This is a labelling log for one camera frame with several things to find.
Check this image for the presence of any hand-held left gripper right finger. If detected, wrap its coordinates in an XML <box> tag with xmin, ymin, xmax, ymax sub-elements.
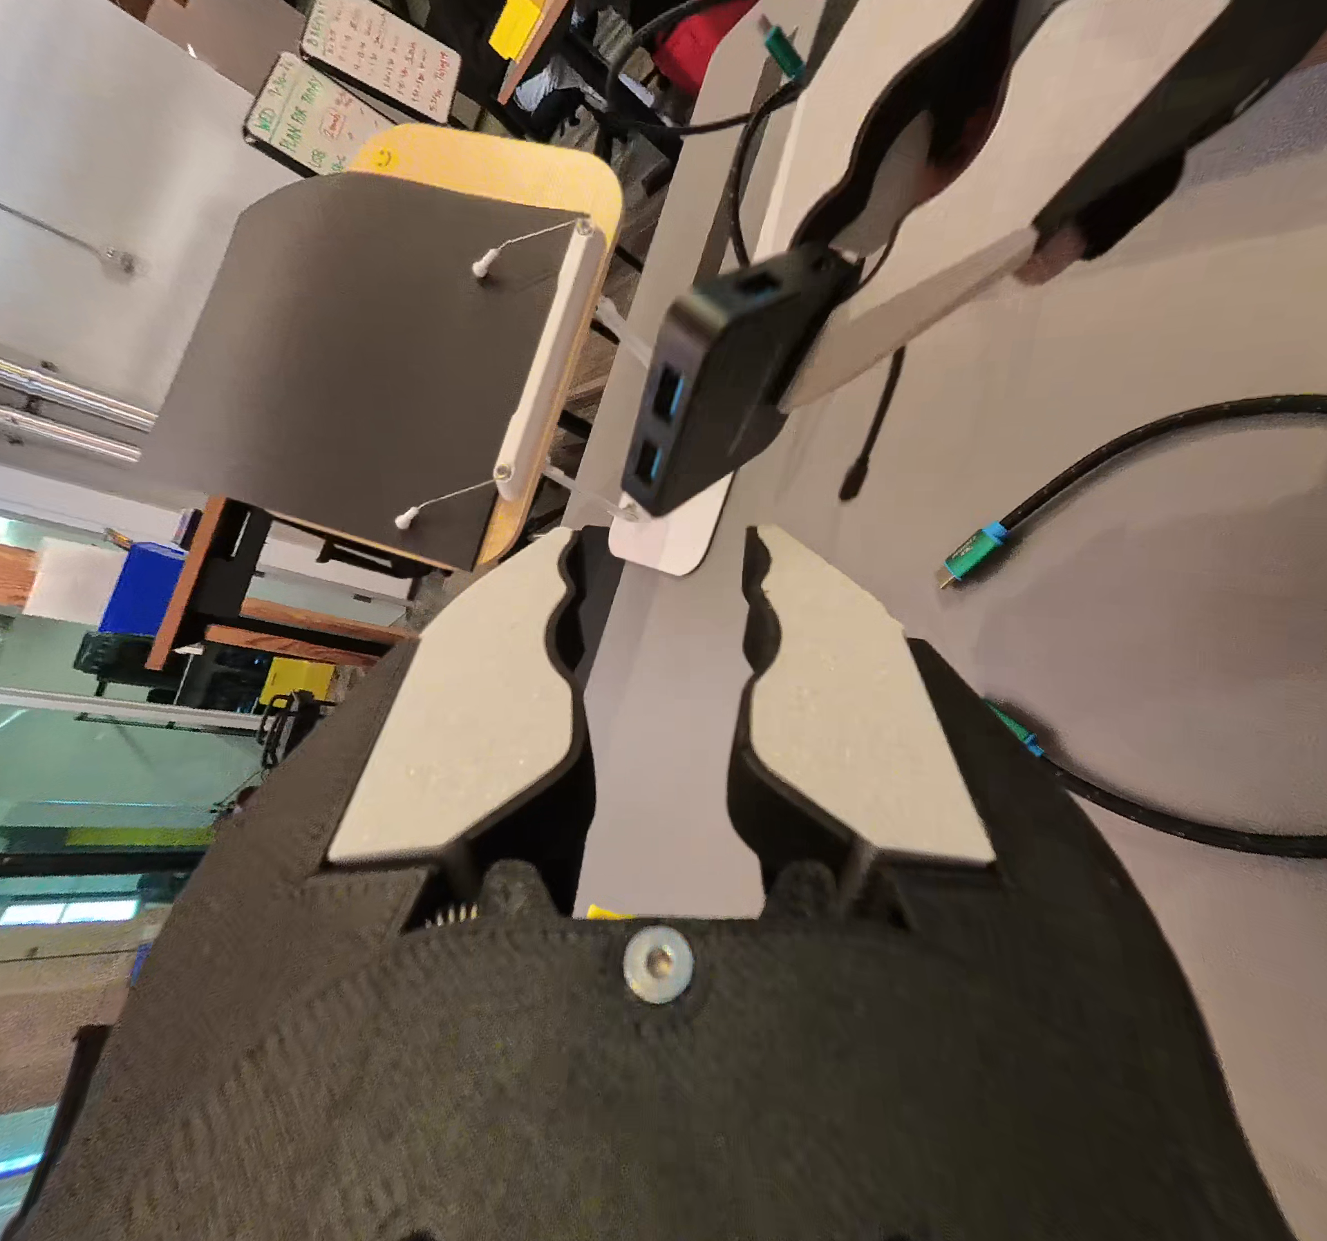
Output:
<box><xmin>727</xmin><ymin>527</ymin><xmax>1002</xmax><ymax>890</ymax></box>

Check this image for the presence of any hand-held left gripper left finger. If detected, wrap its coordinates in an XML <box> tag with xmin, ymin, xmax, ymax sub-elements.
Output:
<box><xmin>329</xmin><ymin>530</ymin><xmax>597</xmax><ymax>879</ymax></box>

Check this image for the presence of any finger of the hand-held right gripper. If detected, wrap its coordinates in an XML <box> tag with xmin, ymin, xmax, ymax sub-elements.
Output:
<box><xmin>779</xmin><ymin>0</ymin><xmax>1236</xmax><ymax>413</ymax></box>
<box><xmin>743</xmin><ymin>0</ymin><xmax>1017</xmax><ymax>268</ymax></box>

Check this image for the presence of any braided black hdmi cable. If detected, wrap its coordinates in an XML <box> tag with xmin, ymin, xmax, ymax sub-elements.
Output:
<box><xmin>938</xmin><ymin>396</ymin><xmax>1327</xmax><ymax>858</ymax></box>

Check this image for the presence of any black port adapter box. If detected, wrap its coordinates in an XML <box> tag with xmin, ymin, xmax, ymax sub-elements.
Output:
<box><xmin>620</xmin><ymin>247</ymin><xmax>862</xmax><ymax>521</ymax></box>

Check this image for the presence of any person's right hand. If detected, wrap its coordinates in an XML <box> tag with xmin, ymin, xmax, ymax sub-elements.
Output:
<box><xmin>1032</xmin><ymin>163</ymin><xmax>1188</xmax><ymax>284</ymax></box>

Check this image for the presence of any red bin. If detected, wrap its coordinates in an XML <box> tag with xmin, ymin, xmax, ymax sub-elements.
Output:
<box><xmin>661</xmin><ymin>0</ymin><xmax>773</xmax><ymax>91</ymax></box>

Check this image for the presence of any blue storage crate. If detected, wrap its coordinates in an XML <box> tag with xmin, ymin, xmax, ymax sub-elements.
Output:
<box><xmin>94</xmin><ymin>543</ymin><xmax>193</xmax><ymax>640</ymax></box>

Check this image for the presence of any white bar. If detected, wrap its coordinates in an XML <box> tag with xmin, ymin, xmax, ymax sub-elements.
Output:
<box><xmin>495</xmin><ymin>221</ymin><xmax>608</xmax><ymax>495</ymax></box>

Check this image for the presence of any black tilted board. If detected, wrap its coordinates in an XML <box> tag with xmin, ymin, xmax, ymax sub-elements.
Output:
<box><xmin>143</xmin><ymin>173</ymin><xmax>592</xmax><ymax>537</ymax></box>

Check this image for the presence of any whiteboard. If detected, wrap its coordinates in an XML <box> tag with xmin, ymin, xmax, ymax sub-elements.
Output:
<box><xmin>246</xmin><ymin>54</ymin><xmax>396</xmax><ymax>175</ymax></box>
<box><xmin>302</xmin><ymin>0</ymin><xmax>462</xmax><ymax>123</ymax></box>

